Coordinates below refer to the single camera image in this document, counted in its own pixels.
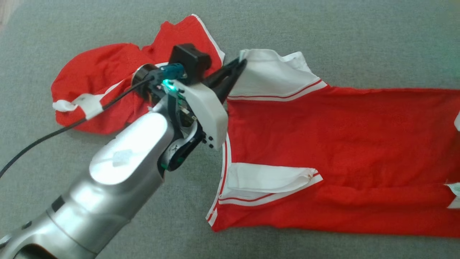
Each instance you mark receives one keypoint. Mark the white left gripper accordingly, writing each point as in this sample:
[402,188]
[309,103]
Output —
[208,111]

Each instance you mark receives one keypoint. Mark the red jersey with white sleeves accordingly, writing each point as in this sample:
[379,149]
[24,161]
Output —
[341,144]

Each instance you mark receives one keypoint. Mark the red shorts with white stripe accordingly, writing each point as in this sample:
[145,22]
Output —
[93,68]

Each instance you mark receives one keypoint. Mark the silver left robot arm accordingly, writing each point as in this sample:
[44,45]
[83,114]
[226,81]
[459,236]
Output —
[107,187]

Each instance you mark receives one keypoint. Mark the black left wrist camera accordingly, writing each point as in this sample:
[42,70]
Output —
[190,61]

